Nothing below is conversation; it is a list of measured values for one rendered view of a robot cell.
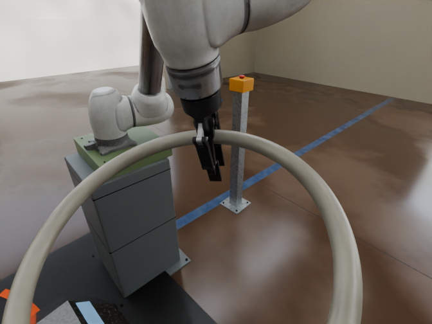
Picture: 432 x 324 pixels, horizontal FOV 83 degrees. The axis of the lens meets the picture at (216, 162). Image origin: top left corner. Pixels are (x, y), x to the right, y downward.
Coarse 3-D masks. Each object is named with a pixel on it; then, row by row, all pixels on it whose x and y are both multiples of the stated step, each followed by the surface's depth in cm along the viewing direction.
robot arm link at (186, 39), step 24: (144, 0) 31; (168, 0) 29; (192, 0) 30; (216, 0) 31; (240, 0) 33; (168, 24) 31; (192, 24) 32; (216, 24) 33; (240, 24) 35; (168, 48) 34; (192, 48) 34; (216, 48) 37
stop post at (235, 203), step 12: (240, 84) 160; (252, 84) 166; (240, 96) 166; (240, 108) 170; (240, 120) 174; (240, 156) 191; (240, 168) 197; (240, 180) 204; (240, 192) 211; (228, 204) 217; (240, 204) 217
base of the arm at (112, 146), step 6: (120, 138) 118; (126, 138) 122; (90, 144) 116; (96, 144) 116; (102, 144) 116; (108, 144) 116; (114, 144) 117; (120, 144) 119; (126, 144) 121; (132, 144) 122; (102, 150) 115; (108, 150) 115; (114, 150) 117
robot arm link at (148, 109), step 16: (144, 32) 89; (144, 48) 94; (144, 64) 99; (160, 64) 101; (144, 80) 105; (160, 80) 108; (128, 96) 117; (144, 96) 111; (160, 96) 114; (144, 112) 116; (160, 112) 120
